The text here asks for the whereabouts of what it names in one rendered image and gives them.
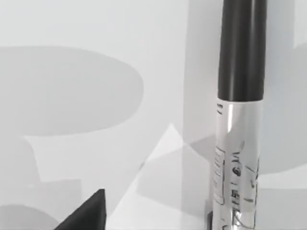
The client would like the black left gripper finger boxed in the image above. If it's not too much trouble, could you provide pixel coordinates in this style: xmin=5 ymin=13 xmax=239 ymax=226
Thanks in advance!
xmin=53 ymin=188 xmax=107 ymax=230

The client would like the black and silver bottle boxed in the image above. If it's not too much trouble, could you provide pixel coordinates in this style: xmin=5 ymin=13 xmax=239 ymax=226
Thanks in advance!
xmin=207 ymin=0 xmax=268 ymax=230

